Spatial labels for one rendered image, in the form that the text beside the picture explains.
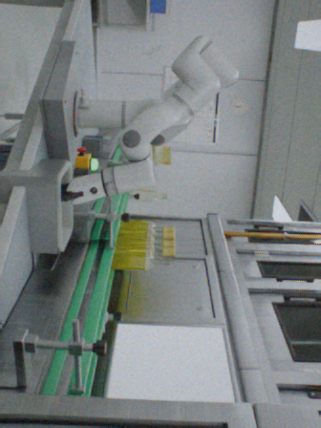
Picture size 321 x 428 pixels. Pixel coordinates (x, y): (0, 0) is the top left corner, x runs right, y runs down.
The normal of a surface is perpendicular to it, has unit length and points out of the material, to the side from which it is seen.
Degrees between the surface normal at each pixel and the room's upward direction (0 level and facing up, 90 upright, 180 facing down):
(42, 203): 90
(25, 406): 90
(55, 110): 90
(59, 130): 90
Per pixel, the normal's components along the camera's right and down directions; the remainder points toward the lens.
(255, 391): 0.04, -0.92
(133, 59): 0.00, 0.38
